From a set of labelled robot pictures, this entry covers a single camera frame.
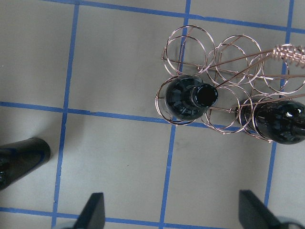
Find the copper wire bottle basket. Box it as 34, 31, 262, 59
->
155, 25, 305, 142

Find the dark wine bottle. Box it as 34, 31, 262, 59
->
0, 137, 51, 190
165, 76, 218, 121
239, 97, 305, 145

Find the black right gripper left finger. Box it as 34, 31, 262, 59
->
59, 193, 105, 229

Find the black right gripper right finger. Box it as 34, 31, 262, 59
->
239, 190, 304, 229

